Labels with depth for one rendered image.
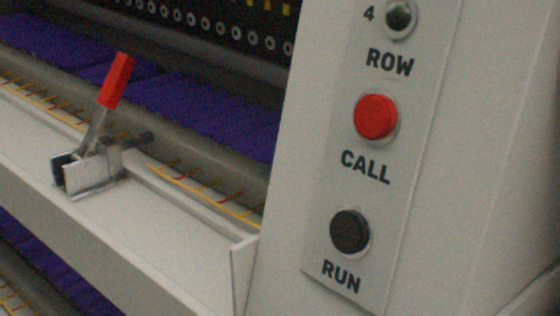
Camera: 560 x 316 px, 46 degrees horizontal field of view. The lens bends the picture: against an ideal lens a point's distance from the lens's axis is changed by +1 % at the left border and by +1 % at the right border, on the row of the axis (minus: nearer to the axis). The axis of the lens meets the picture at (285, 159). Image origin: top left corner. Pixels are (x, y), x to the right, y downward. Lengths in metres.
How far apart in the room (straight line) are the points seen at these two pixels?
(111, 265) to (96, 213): 0.04
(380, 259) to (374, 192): 0.02
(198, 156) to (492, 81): 0.24
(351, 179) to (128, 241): 0.17
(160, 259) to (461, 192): 0.19
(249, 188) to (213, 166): 0.03
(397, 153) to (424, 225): 0.03
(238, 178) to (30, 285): 0.32
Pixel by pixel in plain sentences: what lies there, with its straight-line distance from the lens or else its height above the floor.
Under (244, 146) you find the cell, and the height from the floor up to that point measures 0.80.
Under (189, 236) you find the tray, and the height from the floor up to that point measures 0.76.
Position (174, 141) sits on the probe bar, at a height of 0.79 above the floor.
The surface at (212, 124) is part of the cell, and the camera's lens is 0.46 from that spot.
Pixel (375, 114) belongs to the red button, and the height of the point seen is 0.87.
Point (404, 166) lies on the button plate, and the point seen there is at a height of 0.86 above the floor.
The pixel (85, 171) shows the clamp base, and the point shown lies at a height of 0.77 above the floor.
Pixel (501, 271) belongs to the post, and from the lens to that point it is 0.24.
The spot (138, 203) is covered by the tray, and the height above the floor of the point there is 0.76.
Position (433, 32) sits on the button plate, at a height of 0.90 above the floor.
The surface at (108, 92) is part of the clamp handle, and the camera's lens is 0.42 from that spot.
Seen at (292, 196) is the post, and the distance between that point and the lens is 0.26.
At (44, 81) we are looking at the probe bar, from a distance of 0.58.
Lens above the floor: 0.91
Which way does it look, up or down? 16 degrees down
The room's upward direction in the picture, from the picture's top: 11 degrees clockwise
